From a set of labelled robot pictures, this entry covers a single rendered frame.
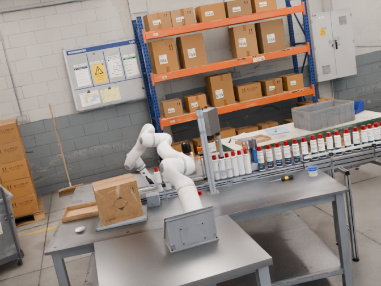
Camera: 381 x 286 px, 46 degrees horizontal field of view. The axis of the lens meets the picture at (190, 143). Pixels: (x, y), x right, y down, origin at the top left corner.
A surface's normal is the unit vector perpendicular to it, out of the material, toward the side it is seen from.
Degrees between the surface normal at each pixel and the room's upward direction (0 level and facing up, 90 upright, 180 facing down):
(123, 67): 90
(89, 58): 90
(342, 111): 90
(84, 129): 90
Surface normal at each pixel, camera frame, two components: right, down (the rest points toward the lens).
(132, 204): 0.29, 0.15
